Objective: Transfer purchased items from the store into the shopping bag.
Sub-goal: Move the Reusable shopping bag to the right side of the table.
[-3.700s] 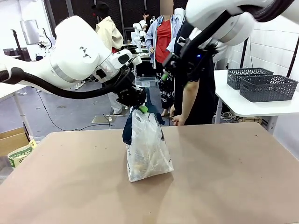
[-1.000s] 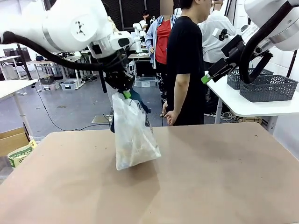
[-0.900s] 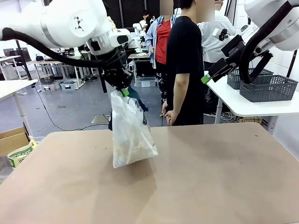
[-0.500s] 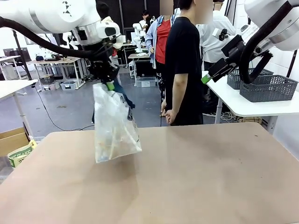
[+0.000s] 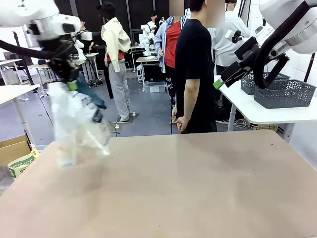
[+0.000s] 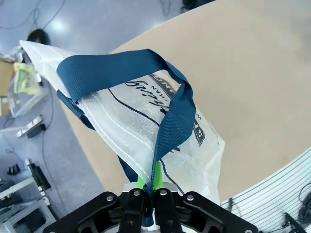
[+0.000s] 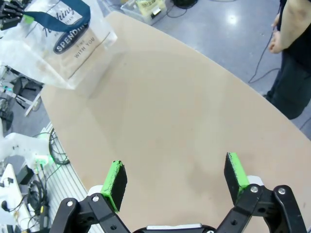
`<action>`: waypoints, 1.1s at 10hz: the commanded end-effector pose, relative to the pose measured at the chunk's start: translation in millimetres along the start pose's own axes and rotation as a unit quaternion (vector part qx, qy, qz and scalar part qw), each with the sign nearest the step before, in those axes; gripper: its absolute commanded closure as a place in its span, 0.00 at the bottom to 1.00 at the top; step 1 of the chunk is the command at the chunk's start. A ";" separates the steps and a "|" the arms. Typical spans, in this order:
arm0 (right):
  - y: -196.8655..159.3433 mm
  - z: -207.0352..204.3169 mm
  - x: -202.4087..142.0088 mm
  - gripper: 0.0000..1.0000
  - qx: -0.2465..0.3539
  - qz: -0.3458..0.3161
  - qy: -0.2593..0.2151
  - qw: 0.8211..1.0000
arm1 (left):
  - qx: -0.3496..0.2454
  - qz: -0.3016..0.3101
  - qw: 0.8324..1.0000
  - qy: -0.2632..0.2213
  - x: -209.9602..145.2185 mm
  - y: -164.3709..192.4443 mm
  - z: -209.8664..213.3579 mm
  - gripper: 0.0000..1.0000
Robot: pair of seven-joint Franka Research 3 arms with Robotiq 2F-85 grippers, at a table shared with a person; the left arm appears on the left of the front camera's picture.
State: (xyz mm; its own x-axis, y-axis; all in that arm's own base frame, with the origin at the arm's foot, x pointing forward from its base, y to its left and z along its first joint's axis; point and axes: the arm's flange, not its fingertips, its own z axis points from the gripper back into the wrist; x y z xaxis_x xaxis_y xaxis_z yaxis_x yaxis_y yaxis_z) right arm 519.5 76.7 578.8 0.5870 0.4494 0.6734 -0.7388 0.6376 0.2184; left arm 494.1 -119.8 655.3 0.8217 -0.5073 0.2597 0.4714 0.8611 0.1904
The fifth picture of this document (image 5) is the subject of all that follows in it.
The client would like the white floor cable bundle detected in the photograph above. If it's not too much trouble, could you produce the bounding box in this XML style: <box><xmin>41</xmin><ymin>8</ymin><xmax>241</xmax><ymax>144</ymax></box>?
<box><xmin>234</xmin><ymin>119</ymin><xmax>252</xmax><ymax>130</ymax></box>

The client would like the black background box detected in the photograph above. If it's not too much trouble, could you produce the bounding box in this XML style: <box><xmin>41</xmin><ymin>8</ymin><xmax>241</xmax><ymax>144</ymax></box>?
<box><xmin>143</xmin><ymin>63</ymin><xmax>167</xmax><ymax>83</ymax></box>

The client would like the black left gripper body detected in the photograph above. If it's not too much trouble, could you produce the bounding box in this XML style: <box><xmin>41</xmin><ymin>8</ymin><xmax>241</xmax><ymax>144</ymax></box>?
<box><xmin>47</xmin><ymin>37</ymin><xmax>80</xmax><ymax>84</ymax></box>

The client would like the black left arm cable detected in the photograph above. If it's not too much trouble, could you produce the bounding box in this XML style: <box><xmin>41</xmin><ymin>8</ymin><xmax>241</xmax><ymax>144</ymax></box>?
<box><xmin>0</xmin><ymin>39</ymin><xmax>56</xmax><ymax>60</ymax></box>

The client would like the cardboard box with green print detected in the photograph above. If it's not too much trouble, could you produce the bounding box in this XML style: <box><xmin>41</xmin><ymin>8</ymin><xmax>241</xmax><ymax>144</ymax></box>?
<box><xmin>8</xmin><ymin>148</ymin><xmax>40</xmax><ymax>179</ymax></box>

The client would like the clear plastic storage box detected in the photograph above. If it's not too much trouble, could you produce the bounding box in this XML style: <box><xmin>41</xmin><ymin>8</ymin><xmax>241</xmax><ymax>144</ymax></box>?
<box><xmin>143</xmin><ymin>81</ymin><xmax>166</xmax><ymax>94</ymax></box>

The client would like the grey plastic lattice basket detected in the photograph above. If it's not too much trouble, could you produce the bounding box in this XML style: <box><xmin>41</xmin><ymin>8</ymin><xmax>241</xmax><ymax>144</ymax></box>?
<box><xmin>240</xmin><ymin>71</ymin><xmax>291</xmax><ymax>96</ymax></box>
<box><xmin>254</xmin><ymin>78</ymin><xmax>317</xmax><ymax>109</ymax></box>

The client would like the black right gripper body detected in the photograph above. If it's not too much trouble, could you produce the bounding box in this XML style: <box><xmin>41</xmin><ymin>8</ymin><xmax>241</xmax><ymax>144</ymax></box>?
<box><xmin>234</xmin><ymin>36</ymin><xmax>261</xmax><ymax>73</ymax></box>

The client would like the bystander in white T-shirt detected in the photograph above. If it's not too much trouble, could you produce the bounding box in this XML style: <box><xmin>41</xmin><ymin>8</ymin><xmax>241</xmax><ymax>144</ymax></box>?
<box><xmin>148</xmin><ymin>11</ymin><xmax>159</xmax><ymax>33</ymax></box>

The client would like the flat mannequin stand base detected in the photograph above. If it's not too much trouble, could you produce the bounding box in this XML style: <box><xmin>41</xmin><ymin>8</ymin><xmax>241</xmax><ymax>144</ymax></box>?
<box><xmin>109</xmin><ymin>112</ymin><xmax>137</xmax><ymax>124</ymax></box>

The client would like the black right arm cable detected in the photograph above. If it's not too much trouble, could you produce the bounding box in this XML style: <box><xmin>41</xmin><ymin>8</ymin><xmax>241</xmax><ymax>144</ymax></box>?
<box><xmin>252</xmin><ymin>0</ymin><xmax>309</xmax><ymax>89</ymax></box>

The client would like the woman in red top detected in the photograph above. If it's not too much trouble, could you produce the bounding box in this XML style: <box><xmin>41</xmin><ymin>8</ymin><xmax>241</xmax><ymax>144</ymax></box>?
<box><xmin>153</xmin><ymin>2</ymin><xmax>186</xmax><ymax>124</ymax></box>

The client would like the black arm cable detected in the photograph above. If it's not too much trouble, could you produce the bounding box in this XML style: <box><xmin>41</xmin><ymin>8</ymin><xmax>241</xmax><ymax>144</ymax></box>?
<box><xmin>0</xmin><ymin>39</ymin><xmax>56</xmax><ymax>60</ymax></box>
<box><xmin>252</xmin><ymin>0</ymin><xmax>309</xmax><ymax>89</ymax></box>

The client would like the mannequin with cream jacket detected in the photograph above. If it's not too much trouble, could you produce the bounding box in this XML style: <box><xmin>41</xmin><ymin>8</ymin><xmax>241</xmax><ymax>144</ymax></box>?
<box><xmin>97</xmin><ymin>1</ymin><xmax>132</xmax><ymax>122</ymax></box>

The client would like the person in black T-shirt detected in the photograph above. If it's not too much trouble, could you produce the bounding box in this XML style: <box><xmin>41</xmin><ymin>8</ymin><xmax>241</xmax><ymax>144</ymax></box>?
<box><xmin>174</xmin><ymin>0</ymin><xmax>226</xmax><ymax>134</ymax></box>

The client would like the person's right forearm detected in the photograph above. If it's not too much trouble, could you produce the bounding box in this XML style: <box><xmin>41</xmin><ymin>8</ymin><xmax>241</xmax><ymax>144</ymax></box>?
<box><xmin>183</xmin><ymin>78</ymin><xmax>202</xmax><ymax>120</ymax></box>

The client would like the translucent white blue-handled shopping bag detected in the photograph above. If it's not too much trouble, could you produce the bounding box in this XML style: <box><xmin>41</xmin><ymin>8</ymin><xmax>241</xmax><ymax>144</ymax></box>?
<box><xmin>48</xmin><ymin>73</ymin><xmax>111</xmax><ymax>169</ymax></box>

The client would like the plain brown cardboard box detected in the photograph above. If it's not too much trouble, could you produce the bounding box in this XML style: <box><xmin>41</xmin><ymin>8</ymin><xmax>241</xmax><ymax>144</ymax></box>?
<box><xmin>0</xmin><ymin>135</ymin><xmax>33</xmax><ymax>167</ymax></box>

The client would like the bystander in white dress shirt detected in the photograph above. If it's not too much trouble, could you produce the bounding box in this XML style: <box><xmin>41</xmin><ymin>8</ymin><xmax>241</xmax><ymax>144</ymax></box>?
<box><xmin>210</xmin><ymin>9</ymin><xmax>251</xmax><ymax>75</ymax></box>

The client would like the person's right hand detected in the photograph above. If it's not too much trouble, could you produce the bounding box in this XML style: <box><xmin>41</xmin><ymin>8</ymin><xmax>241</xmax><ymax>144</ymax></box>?
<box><xmin>176</xmin><ymin>116</ymin><xmax>189</xmax><ymax>132</ymax></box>

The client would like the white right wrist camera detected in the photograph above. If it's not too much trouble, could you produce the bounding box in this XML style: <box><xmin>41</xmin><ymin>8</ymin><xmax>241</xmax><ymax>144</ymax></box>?
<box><xmin>224</xmin><ymin>29</ymin><xmax>245</xmax><ymax>43</ymax></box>

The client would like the white side table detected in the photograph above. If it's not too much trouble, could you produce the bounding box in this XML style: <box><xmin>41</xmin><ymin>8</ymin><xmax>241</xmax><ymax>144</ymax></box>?
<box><xmin>219</xmin><ymin>74</ymin><xmax>317</xmax><ymax>132</ymax></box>

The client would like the white table with pole leg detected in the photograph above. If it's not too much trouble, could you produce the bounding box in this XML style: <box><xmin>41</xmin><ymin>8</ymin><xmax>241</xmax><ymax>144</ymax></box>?
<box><xmin>0</xmin><ymin>84</ymin><xmax>42</xmax><ymax>149</ymax></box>

